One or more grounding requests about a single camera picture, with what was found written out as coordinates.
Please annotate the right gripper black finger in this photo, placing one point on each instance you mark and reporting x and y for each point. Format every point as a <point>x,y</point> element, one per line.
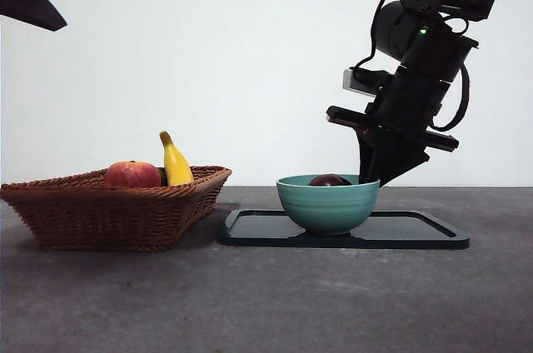
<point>366,153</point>
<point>399,157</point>

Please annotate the dark red plum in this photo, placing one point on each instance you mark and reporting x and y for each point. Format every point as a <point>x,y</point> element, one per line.
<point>330,180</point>

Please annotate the teal ribbed bowl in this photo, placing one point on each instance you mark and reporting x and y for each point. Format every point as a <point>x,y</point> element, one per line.
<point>329,207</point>

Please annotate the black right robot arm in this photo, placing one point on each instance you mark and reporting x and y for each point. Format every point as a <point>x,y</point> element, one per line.
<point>437,49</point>

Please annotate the black rectangular tray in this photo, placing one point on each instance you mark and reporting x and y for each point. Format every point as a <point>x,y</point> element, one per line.
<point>258,242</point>

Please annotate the yellow banana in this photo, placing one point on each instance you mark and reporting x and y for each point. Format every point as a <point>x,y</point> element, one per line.
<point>177,167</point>

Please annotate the red orange peach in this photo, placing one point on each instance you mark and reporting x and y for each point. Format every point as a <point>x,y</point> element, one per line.
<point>133,174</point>

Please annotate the dark green fruit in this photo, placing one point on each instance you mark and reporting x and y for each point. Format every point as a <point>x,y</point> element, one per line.
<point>163,180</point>

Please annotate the brown wicker basket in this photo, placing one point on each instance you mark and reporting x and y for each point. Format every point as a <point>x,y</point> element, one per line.
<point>108,220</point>

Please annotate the right wrist grey camera box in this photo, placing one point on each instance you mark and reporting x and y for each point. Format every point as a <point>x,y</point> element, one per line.
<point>352,83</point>

